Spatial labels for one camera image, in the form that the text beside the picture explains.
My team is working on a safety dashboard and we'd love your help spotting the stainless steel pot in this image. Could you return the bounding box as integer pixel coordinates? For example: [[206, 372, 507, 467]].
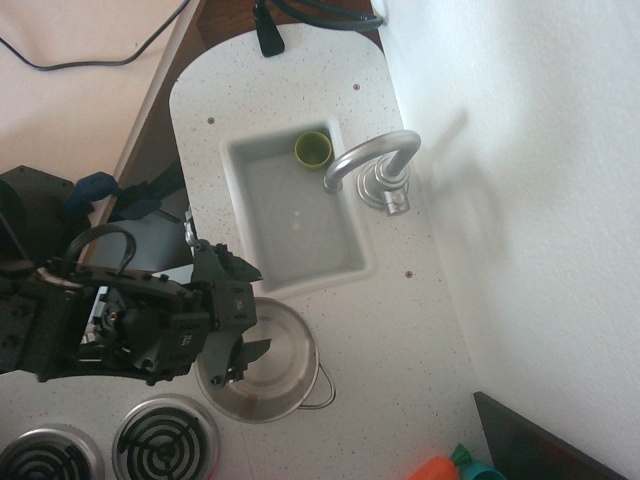
[[195, 297, 336, 424]]

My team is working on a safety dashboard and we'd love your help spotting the orange toy carrot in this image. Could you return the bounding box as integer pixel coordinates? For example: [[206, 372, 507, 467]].
[[408, 457, 459, 480]]

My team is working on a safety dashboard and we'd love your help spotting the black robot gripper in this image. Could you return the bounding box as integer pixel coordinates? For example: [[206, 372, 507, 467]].
[[39, 240, 271, 386]]

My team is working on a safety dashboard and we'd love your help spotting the black cable on floor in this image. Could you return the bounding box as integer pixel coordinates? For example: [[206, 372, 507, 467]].
[[0, 0, 194, 72]]

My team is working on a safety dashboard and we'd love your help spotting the green plastic cup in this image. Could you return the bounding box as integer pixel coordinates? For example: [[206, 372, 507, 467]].
[[294, 131, 333, 170]]

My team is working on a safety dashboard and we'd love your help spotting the silver toy faucet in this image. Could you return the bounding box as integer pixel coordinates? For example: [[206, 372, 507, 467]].
[[323, 130, 421, 216]]

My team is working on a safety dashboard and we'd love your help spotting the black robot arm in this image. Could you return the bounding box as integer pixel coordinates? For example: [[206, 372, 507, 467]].
[[1, 166, 270, 388]]

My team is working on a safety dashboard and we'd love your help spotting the right stove burner coil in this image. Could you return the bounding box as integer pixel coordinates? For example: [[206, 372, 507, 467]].
[[111, 394, 221, 479]]

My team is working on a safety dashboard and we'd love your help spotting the stove burner coil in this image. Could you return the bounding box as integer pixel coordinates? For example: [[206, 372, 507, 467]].
[[1, 424, 105, 480], [111, 394, 221, 479]]

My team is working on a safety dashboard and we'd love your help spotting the dark wooden board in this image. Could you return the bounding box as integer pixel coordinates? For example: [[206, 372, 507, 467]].
[[473, 391, 623, 479]]

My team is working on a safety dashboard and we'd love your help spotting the dark hose loop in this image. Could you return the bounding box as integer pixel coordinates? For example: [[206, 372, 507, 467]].
[[277, 0, 389, 31]]

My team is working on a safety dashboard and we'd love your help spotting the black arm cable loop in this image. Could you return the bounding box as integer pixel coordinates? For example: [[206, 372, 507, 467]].
[[63, 224, 137, 276]]

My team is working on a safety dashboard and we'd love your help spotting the teal plastic cup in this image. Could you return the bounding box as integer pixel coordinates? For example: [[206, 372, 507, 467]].
[[450, 443, 505, 480]]

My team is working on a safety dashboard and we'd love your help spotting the left stove burner coil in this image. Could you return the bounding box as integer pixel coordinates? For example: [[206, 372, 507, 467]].
[[1, 424, 105, 480]]

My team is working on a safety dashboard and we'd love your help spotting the white toy sink basin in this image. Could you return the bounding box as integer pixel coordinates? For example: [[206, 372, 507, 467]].
[[220, 117, 375, 298]]

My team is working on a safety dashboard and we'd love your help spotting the black clamp strap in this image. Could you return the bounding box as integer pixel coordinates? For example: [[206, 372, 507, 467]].
[[252, 0, 286, 58]]

